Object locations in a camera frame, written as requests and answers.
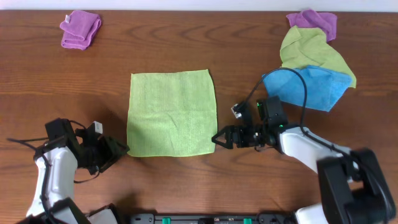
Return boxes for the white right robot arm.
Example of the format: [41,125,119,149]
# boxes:
[211,96,396,224]

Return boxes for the blue cloth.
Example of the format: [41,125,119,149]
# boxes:
[263,65,352,112]

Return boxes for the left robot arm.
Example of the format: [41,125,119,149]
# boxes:
[22,118,129,223]

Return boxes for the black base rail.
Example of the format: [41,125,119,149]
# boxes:
[126,212,297,224]

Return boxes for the crumpled purple cloth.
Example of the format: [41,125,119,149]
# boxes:
[286,9,338,42]

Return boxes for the folded purple cloth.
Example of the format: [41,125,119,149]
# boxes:
[60,10,102,50]

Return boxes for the olive green crumpled cloth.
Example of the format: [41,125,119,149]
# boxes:
[280,26,356,88]

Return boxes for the bright green cloth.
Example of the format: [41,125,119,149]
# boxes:
[126,70,218,157]

